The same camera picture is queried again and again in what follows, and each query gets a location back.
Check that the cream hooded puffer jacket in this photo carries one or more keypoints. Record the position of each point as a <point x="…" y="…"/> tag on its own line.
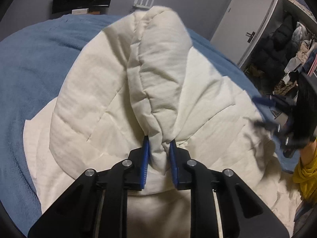
<point x="142" y="76"/>

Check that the white box under monitor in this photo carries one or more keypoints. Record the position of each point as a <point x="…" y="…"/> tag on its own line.
<point x="80" y="11"/>

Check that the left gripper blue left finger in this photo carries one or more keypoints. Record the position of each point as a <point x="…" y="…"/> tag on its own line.
<point x="137" y="176"/>

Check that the yellow sleeve forearm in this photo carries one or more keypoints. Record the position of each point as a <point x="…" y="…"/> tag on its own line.
<point x="305" y="173"/>

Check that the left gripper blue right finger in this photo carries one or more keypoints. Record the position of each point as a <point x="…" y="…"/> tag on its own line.
<point x="178" y="162"/>

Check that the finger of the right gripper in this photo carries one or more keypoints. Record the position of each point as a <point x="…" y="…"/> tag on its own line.
<point x="267" y="125"/>
<point x="264" y="101"/>

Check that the blue fleece bed blanket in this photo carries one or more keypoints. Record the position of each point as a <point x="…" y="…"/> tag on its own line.
<point x="34" y="64"/>

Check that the white door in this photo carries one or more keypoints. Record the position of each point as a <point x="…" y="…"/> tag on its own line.
<point x="240" y="28"/>

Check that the hanging clothes in closet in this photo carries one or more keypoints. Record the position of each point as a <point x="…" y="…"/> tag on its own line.
<point x="288" y="42"/>

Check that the white wifi router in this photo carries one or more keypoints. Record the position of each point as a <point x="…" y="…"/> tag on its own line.
<point x="142" y="4"/>

